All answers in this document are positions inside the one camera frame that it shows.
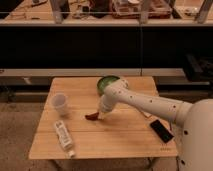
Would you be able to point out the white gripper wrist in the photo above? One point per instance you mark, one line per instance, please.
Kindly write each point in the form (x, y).
(106, 105)

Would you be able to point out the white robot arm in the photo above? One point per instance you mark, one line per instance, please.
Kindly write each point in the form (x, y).
(196, 119)

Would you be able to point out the wooden table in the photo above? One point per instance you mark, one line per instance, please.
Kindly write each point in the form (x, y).
(124, 133)

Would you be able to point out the green ceramic bowl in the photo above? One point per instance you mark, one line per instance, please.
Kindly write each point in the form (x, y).
(104, 82)

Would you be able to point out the white plastic bottle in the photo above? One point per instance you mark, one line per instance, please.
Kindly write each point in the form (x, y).
(64, 138)

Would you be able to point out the translucent plastic cup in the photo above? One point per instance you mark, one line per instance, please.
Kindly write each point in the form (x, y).
(59, 103)

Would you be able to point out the white folded napkin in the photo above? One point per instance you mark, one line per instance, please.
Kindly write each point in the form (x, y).
(146, 114)

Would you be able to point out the black smartphone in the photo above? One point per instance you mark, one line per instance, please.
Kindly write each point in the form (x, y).
(161, 131)

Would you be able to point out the metal shelf rack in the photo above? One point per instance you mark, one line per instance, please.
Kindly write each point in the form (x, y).
(109, 13)

